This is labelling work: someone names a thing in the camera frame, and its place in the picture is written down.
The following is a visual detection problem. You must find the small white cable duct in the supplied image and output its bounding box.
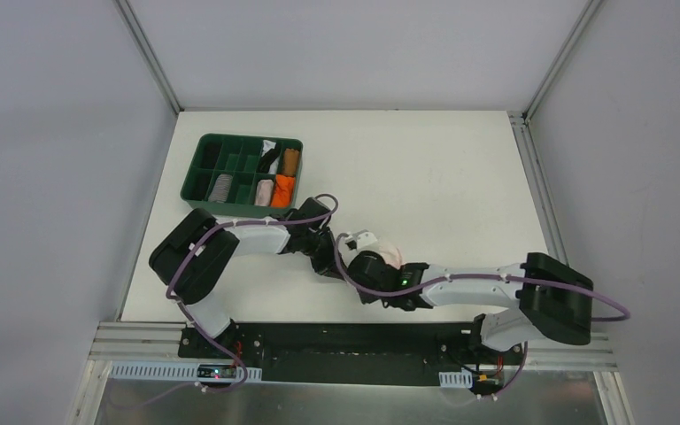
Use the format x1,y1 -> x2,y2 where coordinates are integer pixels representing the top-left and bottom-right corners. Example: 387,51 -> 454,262
438,369 -> 474,390

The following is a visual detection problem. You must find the green compartment tray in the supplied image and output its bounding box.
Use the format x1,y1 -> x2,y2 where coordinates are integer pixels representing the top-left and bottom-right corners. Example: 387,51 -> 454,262
180,133 -> 304,218

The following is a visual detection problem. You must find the white slotted cable duct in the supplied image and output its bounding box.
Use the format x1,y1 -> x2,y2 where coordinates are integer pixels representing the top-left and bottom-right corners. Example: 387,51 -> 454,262
109,361 -> 262,383

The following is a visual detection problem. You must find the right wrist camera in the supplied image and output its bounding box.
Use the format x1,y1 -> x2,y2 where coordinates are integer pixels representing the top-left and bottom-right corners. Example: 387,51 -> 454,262
344,230 -> 378,251

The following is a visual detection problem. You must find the white underwear pink trim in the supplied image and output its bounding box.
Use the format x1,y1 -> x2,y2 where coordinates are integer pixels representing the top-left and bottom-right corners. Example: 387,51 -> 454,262
368,239 -> 404,269

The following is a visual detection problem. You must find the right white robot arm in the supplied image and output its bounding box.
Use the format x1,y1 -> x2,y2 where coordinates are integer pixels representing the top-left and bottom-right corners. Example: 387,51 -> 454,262
344,250 -> 593,363

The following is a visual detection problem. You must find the right side aluminium rail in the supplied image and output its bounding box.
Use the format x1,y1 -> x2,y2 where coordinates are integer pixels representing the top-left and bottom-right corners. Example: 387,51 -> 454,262
506,111 -> 591,333

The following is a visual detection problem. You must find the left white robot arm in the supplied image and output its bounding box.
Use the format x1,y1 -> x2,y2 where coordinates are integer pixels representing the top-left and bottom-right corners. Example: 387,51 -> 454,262
148,194 -> 341,359

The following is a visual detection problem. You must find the black white rolled cloth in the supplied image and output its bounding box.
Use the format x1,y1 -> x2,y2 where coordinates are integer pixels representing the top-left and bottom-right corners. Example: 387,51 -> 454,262
256,140 -> 281,174

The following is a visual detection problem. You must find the pink underwear navy trim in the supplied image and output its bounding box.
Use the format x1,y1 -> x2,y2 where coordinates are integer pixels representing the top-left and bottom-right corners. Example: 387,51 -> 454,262
254,179 -> 274,207

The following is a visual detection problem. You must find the aluminium front rail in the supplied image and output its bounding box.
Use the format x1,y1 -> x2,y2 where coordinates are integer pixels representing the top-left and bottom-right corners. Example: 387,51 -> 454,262
89,322 -> 619,372

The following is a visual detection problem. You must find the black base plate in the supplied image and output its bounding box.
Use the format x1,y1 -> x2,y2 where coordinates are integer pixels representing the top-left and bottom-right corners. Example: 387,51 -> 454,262
177,321 -> 526,387

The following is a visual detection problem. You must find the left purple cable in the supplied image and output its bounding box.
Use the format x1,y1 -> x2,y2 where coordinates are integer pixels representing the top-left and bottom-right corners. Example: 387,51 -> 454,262
104,193 -> 340,410

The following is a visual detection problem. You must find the aluminium rail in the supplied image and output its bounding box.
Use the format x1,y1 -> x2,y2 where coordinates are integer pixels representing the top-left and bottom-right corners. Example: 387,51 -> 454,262
506,111 -> 591,333
89,322 -> 619,372

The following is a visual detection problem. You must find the orange rolled cloth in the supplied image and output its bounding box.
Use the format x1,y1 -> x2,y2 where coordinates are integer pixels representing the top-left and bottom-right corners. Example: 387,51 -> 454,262
270,174 -> 296,208

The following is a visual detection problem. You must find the grey striped rolled cloth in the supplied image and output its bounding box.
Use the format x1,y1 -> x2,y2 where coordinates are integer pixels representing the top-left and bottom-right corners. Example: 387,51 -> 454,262
207,174 -> 234,203

